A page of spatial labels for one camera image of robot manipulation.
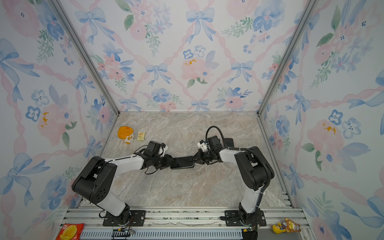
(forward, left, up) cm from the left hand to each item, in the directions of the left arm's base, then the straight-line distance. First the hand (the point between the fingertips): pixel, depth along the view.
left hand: (175, 162), depth 90 cm
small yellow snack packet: (+20, +26, -1) cm, 33 cm away
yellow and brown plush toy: (-32, -55, 0) cm, 64 cm away
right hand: (+1, -9, +1) cm, 9 cm away
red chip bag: (-35, +46, -1) cm, 57 cm away
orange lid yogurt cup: (+16, +32, +7) cm, 37 cm away
